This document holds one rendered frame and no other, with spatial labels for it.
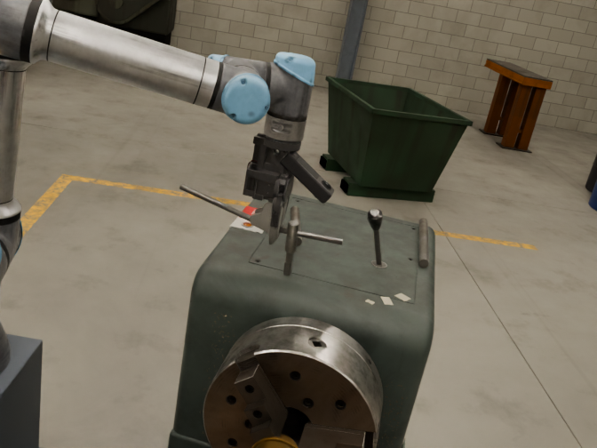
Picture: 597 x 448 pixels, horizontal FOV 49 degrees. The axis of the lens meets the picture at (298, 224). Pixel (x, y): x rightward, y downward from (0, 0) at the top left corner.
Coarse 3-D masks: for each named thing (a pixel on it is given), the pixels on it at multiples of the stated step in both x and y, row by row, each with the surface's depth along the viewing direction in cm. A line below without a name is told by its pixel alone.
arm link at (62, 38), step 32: (0, 0) 90; (32, 0) 91; (0, 32) 90; (32, 32) 90; (64, 32) 92; (96, 32) 94; (128, 32) 98; (64, 64) 95; (96, 64) 95; (128, 64) 95; (160, 64) 96; (192, 64) 98; (224, 64) 101; (192, 96) 99; (224, 96) 98; (256, 96) 99
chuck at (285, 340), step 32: (256, 352) 110; (288, 352) 109; (320, 352) 110; (352, 352) 115; (224, 384) 114; (288, 384) 111; (320, 384) 110; (352, 384) 109; (224, 416) 116; (320, 416) 112; (352, 416) 111
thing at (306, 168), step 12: (288, 156) 120; (300, 156) 123; (288, 168) 120; (300, 168) 120; (312, 168) 123; (300, 180) 120; (312, 180) 120; (324, 180) 122; (312, 192) 121; (324, 192) 120
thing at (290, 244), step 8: (288, 224) 126; (296, 224) 126; (288, 232) 126; (296, 232) 126; (288, 240) 127; (296, 240) 127; (288, 248) 128; (288, 256) 129; (288, 264) 129; (288, 272) 130
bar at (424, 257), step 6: (420, 222) 169; (426, 222) 169; (420, 228) 164; (426, 228) 164; (420, 234) 161; (426, 234) 161; (420, 240) 157; (426, 240) 157; (420, 246) 153; (426, 246) 153; (420, 252) 150; (426, 252) 149; (420, 258) 147; (426, 258) 146; (420, 264) 146; (426, 264) 146
